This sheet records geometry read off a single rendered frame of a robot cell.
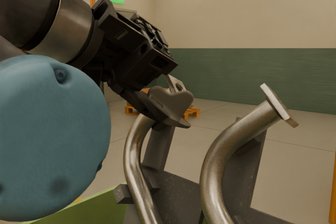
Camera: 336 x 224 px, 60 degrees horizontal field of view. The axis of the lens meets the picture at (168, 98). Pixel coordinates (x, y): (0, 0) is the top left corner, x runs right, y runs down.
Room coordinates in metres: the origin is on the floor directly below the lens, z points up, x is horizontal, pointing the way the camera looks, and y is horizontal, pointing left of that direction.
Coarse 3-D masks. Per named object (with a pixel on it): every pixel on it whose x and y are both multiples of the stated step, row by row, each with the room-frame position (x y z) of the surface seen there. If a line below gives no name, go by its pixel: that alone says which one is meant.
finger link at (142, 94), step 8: (128, 96) 0.37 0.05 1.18; (136, 96) 0.37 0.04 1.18; (144, 96) 0.38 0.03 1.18; (136, 104) 0.37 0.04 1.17; (144, 104) 0.37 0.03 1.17; (152, 104) 0.38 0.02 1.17; (144, 112) 0.37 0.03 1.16; (152, 112) 0.38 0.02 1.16; (160, 112) 0.39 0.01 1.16; (160, 120) 0.39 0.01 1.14
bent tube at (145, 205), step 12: (168, 84) 0.46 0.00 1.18; (180, 84) 0.49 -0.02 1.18; (144, 120) 0.48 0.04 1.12; (132, 132) 0.48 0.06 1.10; (144, 132) 0.48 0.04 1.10; (132, 144) 0.47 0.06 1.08; (132, 156) 0.46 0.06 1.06; (132, 168) 0.45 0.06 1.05; (132, 180) 0.44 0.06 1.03; (144, 180) 0.44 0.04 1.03; (132, 192) 0.43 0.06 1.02; (144, 192) 0.42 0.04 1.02; (144, 204) 0.41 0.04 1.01; (144, 216) 0.39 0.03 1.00; (156, 216) 0.39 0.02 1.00
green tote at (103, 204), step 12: (108, 192) 0.54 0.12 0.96; (72, 204) 0.49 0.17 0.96; (84, 204) 0.51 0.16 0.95; (96, 204) 0.52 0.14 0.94; (108, 204) 0.54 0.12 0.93; (120, 204) 0.56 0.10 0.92; (48, 216) 0.46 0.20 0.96; (60, 216) 0.47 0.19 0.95; (72, 216) 0.49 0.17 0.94; (84, 216) 0.50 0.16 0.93; (96, 216) 0.52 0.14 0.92; (108, 216) 0.54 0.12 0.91; (120, 216) 0.56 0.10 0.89
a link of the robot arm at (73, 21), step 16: (64, 0) 0.29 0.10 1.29; (80, 0) 0.31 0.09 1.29; (64, 16) 0.28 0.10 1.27; (80, 16) 0.30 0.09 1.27; (48, 32) 0.28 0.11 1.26; (64, 32) 0.29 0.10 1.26; (80, 32) 0.30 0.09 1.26; (32, 48) 0.28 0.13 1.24; (48, 48) 0.29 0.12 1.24; (64, 48) 0.29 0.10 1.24; (80, 48) 0.30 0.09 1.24
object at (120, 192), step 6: (150, 180) 0.45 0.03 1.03; (156, 180) 0.46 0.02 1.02; (120, 186) 0.44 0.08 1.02; (126, 186) 0.45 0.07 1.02; (150, 186) 0.45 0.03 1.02; (156, 186) 0.45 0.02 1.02; (114, 192) 0.44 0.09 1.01; (120, 192) 0.43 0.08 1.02; (126, 192) 0.43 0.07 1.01; (150, 192) 0.45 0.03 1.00; (120, 198) 0.43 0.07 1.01; (126, 198) 0.43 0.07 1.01
